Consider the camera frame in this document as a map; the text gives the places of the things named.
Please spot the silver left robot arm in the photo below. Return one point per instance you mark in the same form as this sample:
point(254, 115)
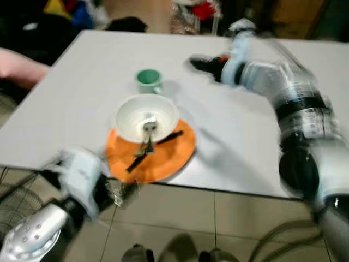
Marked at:
point(32, 237)

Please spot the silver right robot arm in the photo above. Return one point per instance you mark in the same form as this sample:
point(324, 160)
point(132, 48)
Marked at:
point(305, 117)

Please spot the person's forearm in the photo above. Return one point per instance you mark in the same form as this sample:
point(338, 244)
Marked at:
point(19, 68)

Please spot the red cloth item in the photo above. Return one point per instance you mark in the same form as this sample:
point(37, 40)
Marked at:
point(204, 9)

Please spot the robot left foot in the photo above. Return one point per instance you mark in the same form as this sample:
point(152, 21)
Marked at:
point(137, 254)

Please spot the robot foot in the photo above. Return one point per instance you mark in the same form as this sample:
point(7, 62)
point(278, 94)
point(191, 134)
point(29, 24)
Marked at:
point(218, 255)
point(137, 254)

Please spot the green mug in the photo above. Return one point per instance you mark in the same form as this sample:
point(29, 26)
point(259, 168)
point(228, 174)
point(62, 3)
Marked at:
point(147, 79)

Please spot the orange plate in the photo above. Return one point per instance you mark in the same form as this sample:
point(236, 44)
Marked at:
point(169, 158)

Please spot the silver fork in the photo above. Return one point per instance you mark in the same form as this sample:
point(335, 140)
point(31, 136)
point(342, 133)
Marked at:
point(149, 131)

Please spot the black knife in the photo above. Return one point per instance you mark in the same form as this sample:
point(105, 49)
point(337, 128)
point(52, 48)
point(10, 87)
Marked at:
point(163, 139)

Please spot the white bowl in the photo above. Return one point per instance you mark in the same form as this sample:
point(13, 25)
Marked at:
point(133, 114)

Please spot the brown wooden cabinet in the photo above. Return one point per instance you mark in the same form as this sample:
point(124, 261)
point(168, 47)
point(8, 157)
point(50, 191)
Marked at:
point(297, 16)

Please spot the black bag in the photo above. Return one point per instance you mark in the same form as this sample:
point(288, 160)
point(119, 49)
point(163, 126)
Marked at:
point(126, 24)

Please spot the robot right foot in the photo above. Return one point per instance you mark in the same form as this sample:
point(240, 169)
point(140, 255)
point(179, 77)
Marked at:
point(218, 255)

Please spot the yellow and blue cloth pile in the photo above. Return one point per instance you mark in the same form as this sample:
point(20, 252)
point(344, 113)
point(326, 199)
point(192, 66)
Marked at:
point(68, 12)

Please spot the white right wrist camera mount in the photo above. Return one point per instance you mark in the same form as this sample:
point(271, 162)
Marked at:
point(239, 52)

